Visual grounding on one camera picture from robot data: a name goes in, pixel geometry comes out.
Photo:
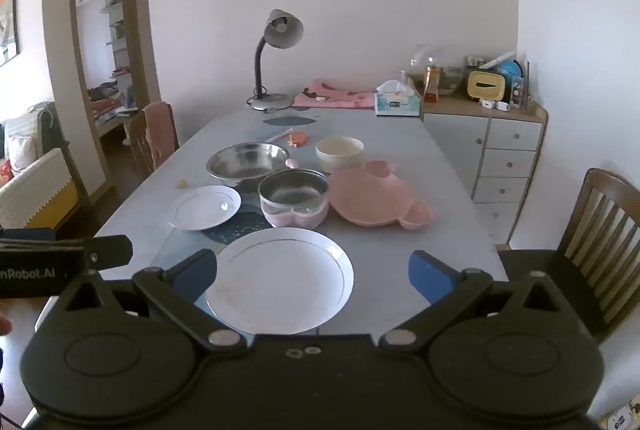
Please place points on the tissue box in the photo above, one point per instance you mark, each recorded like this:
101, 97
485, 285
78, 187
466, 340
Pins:
397, 99

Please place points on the blue globe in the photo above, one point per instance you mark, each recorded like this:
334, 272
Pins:
510, 69

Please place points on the large white plate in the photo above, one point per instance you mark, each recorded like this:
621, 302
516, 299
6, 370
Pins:
283, 281

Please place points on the pink towel on chair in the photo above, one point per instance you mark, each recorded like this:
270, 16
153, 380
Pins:
160, 132

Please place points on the small white plate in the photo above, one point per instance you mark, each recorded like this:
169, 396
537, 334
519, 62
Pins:
205, 208

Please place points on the large steel bowl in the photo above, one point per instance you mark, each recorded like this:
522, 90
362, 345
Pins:
244, 166

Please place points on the amber bottle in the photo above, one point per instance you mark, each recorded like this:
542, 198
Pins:
433, 72

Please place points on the wooden chair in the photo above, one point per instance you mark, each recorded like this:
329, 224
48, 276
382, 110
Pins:
596, 266
139, 147

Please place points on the pink pen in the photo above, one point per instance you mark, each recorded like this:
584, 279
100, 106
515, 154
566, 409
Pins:
280, 136

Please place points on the yellow tissue holder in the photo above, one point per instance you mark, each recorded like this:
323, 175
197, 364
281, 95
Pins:
484, 85

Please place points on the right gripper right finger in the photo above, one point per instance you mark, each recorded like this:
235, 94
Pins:
450, 294

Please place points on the cream bowl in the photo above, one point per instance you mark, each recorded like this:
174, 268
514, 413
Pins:
339, 153

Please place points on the orange correction tape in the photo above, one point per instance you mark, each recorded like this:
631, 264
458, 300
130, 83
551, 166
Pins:
297, 138

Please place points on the wooden chair left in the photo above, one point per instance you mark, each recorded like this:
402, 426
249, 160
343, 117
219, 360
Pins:
139, 147

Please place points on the wooden chair right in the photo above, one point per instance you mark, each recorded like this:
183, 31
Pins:
596, 266

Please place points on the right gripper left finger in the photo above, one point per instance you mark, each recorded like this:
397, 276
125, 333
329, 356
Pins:
171, 295

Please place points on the pink pot steel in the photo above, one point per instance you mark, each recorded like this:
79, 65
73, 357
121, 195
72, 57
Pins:
295, 198

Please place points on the grey desk lamp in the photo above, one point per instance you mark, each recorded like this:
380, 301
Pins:
281, 33

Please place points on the pink bear-shaped plate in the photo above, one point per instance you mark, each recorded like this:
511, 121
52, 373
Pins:
372, 196

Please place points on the white drawer cabinet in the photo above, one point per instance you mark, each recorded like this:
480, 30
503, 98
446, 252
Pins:
494, 154

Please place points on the person's left hand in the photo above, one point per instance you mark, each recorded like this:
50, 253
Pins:
5, 325

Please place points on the pink cloth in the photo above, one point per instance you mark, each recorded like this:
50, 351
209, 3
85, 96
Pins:
321, 95

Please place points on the sofa with white cover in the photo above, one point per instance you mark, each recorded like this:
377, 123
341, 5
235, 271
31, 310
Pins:
40, 184

